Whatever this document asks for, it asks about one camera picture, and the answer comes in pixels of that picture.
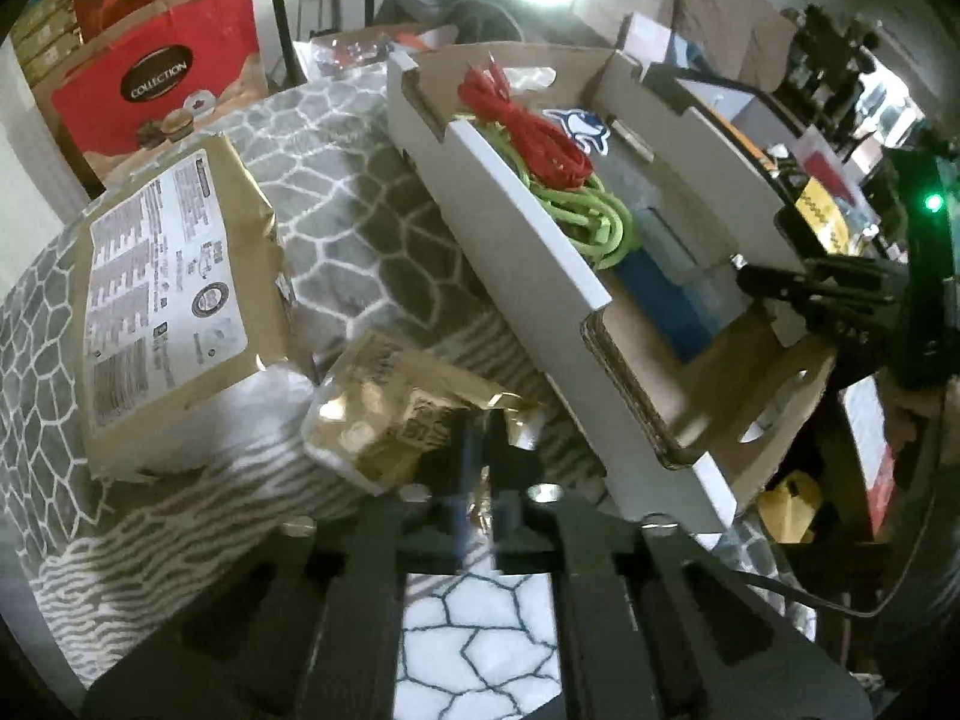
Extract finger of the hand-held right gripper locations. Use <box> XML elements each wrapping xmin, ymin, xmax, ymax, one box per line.
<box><xmin>804</xmin><ymin>259</ymin><xmax>902</xmax><ymax>295</ymax></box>
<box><xmin>735</xmin><ymin>264</ymin><xmax>857</xmax><ymax>347</ymax></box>

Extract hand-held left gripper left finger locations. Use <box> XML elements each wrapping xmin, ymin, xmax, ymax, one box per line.
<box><xmin>79</xmin><ymin>420</ymin><xmax>488</xmax><ymax>720</ymax></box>

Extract yellow plastic bag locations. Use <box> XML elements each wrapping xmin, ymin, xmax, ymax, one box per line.
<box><xmin>757</xmin><ymin>469</ymin><xmax>837</xmax><ymax>545</ymax></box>

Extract black cable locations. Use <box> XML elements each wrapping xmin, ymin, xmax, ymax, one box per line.
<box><xmin>720</xmin><ymin>562</ymin><xmax>901</xmax><ymax>620</ymax></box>

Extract white plastic packet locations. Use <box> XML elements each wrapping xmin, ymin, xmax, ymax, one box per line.
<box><xmin>94</xmin><ymin>364</ymin><xmax>320</xmax><ymax>477</ymax></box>

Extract green rope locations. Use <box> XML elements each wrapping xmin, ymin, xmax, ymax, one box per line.
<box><xmin>454</xmin><ymin>112</ymin><xmax>638</xmax><ymax>271</ymax></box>

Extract white cardboard box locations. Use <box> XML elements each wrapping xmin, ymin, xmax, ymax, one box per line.
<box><xmin>386</xmin><ymin>41</ymin><xmax>841</xmax><ymax>533</ymax></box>

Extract pink box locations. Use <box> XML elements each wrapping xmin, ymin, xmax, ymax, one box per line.
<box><xmin>619</xmin><ymin>11</ymin><xmax>676</xmax><ymax>65</ymax></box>

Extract clear plastic bag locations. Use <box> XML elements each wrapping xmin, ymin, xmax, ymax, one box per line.
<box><xmin>311</xmin><ymin>28</ymin><xmax>458</xmax><ymax>77</ymax></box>

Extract small gold packet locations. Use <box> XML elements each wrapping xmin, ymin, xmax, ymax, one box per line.
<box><xmin>300</xmin><ymin>330</ymin><xmax>541</xmax><ymax>533</ymax></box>

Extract blue box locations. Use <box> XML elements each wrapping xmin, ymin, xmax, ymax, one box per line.
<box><xmin>615</xmin><ymin>206</ymin><xmax>751</xmax><ymax>361</ymax></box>

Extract red cable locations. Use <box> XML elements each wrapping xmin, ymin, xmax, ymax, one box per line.
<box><xmin>457</xmin><ymin>52</ymin><xmax>593</xmax><ymax>188</ymax></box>

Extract white open box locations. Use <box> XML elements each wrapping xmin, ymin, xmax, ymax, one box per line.
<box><xmin>697</xmin><ymin>75</ymin><xmax>796</xmax><ymax>166</ymax></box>

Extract red Collection chocolate box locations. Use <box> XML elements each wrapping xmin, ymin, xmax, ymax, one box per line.
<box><xmin>49</xmin><ymin>0</ymin><xmax>263</xmax><ymax>192</ymax></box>

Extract patterned blanket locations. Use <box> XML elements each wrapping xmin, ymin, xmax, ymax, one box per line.
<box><xmin>0</xmin><ymin>79</ymin><xmax>818</xmax><ymax>720</ymax></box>

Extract blue shark sticker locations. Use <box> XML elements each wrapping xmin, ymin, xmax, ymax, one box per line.
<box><xmin>541</xmin><ymin>106</ymin><xmax>620</xmax><ymax>158</ymax></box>

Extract large gold packet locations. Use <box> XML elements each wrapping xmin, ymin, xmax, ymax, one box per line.
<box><xmin>71</xmin><ymin>133</ymin><xmax>293</xmax><ymax>481</ymax></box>

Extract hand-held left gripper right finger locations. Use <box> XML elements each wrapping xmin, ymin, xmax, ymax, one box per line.
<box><xmin>487</xmin><ymin>420</ymin><xmax>872</xmax><ymax>720</ymax></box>

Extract yellow and black packet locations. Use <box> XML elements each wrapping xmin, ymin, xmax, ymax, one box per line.
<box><xmin>795</xmin><ymin>172</ymin><xmax>852</xmax><ymax>256</ymax></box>

